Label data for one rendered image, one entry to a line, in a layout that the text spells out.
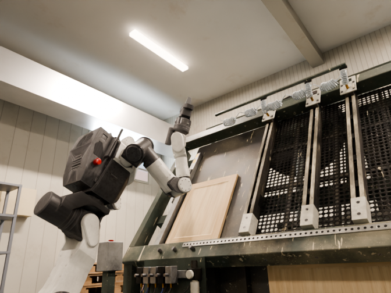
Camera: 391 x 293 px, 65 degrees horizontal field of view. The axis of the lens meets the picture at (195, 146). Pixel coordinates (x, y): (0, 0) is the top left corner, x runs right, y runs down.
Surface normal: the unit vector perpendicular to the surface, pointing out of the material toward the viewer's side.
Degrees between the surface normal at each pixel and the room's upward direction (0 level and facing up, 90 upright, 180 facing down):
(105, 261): 90
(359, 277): 90
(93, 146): 90
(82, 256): 111
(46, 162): 90
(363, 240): 57
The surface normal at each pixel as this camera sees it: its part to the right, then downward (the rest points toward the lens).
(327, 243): -0.56, -0.72
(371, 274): -0.64, -0.26
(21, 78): 0.78, -0.25
